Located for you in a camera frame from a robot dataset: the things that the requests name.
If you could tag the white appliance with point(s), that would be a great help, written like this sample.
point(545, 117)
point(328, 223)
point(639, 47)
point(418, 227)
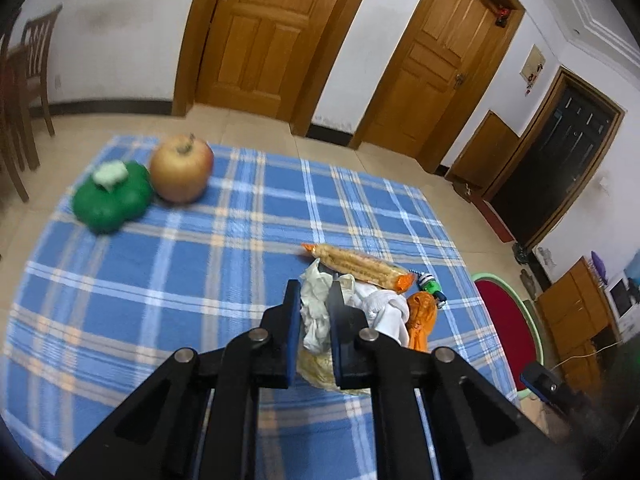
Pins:
point(620, 295)

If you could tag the red doormat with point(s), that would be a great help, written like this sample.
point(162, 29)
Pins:
point(492, 217)

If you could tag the white wall switch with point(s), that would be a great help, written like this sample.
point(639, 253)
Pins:
point(602, 186)

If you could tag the white crumpled tissue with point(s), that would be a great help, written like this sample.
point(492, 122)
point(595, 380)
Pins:
point(387, 312)

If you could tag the red yellow apple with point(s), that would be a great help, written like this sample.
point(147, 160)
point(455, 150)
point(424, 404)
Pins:
point(181, 169)

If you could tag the brown slipper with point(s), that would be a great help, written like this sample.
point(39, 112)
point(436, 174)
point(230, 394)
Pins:
point(527, 284)

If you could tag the orange-ended snack packet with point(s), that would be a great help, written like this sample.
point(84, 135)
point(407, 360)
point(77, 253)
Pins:
point(355, 266)

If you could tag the green toy bell pepper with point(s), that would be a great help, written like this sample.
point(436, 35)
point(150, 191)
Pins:
point(112, 202)

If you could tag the wooden chair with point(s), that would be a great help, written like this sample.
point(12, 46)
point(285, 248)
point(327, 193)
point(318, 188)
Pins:
point(37, 40)
point(17, 110)

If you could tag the dark shoes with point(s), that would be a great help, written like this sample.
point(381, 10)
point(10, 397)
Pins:
point(521, 254)

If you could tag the cream crumpled plastic bag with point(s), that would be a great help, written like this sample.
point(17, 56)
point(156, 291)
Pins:
point(317, 372)

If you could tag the wooden panel door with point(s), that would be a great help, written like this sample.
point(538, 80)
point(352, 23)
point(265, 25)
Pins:
point(270, 35)

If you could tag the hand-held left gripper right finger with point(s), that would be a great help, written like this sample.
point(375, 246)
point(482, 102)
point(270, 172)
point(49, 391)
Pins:
point(336, 345)

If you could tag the wooden cabinet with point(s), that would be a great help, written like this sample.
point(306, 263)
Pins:
point(570, 310)

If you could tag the purple item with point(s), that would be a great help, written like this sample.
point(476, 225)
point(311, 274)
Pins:
point(598, 265)

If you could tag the black metal door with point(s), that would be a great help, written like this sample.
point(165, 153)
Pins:
point(555, 160)

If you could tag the beige wall fuse box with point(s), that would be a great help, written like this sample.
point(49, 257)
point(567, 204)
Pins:
point(532, 65)

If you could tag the pale plastic wrap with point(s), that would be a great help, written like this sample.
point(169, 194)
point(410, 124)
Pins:
point(315, 305)

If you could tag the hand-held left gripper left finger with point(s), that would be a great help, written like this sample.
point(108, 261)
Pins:
point(295, 335)

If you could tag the brown slippers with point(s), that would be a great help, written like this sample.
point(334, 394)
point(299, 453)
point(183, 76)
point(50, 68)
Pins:
point(464, 189)

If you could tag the orange plastic bag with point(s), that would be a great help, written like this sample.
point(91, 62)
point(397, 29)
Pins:
point(422, 317)

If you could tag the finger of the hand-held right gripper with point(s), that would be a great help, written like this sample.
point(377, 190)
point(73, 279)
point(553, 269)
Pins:
point(542, 385)

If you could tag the blue plaid tablecloth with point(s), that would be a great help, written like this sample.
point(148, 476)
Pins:
point(200, 285)

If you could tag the small green white toy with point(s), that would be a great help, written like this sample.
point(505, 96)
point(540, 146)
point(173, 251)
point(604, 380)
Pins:
point(430, 286)

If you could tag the red door ornament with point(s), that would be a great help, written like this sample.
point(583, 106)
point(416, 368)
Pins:
point(501, 15)

